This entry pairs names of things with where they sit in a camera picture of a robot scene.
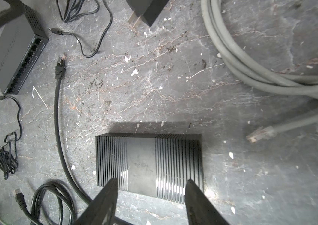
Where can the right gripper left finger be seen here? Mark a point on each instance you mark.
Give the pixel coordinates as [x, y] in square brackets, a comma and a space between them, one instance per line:
[101, 210]

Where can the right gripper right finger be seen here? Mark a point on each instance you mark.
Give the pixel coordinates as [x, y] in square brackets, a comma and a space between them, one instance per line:
[199, 209]

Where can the ribbed black network switch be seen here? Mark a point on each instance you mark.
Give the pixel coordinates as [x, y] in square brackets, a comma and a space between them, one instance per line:
[153, 165]

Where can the flat dark grey network switch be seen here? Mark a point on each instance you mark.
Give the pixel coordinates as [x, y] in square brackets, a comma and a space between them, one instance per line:
[21, 43]

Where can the black power adapter with cable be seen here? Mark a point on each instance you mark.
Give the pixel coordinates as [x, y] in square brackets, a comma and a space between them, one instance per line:
[142, 10]

